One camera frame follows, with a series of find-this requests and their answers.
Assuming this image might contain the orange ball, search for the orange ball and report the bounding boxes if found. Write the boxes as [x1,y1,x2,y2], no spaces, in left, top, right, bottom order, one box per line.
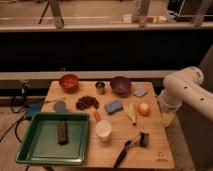
[138,103,150,116]

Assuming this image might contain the yellow banana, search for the yellow banana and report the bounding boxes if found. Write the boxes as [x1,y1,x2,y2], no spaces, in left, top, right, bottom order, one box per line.
[123,103,137,126]

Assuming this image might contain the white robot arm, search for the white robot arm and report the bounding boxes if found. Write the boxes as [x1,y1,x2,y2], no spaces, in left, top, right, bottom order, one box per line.
[158,67,213,127]

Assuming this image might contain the purple bowl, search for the purple bowl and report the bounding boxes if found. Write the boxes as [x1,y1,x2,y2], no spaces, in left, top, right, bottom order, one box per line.
[110,76,131,94]

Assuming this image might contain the orange red bowl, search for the orange red bowl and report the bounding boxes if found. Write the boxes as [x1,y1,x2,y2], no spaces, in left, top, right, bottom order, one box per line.
[59,74,79,91]

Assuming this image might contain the light blue cloth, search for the light blue cloth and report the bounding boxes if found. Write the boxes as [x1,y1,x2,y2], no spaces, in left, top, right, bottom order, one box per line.
[134,86,148,98]

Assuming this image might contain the blue sponge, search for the blue sponge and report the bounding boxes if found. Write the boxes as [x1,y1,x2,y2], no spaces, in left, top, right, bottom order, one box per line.
[104,100,123,115]

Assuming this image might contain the white cup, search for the white cup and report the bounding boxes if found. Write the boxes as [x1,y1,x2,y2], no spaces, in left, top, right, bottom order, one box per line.
[95,120,112,141]

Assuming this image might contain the orange carrot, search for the orange carrot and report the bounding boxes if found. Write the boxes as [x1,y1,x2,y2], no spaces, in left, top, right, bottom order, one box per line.
[94,111,101,122]

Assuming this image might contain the small metal cup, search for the small metal cup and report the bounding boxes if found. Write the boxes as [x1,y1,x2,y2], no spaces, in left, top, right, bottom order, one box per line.
[95,81,105,94]

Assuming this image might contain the bunch of dark grapes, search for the bunch of dark grapes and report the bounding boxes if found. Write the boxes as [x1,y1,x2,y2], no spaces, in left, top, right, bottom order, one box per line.
[76,96,99,110]

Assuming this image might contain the dark brown block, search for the dark brown block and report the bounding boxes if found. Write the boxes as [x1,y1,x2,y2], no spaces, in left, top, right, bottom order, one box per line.
[57,121,68,145]

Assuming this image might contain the grey round lid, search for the grey round lid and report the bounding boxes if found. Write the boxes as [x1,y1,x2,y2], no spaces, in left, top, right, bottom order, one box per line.
[53,101,68,112]

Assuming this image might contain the green plastic tray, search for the green plastic tray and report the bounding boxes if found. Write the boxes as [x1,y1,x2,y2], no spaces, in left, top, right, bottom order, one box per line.
[16,112,90,166]

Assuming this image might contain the blue box on floor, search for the blue box on floor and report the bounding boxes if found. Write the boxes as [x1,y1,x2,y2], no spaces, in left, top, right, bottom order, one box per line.
[25,102,42,120]

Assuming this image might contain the black handled brush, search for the black handled brush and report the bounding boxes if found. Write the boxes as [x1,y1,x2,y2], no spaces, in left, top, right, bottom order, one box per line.
[113,132,149,168]

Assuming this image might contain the black cables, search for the black cables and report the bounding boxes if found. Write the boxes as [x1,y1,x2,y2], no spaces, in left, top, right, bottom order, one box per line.
[0,83,32,143]

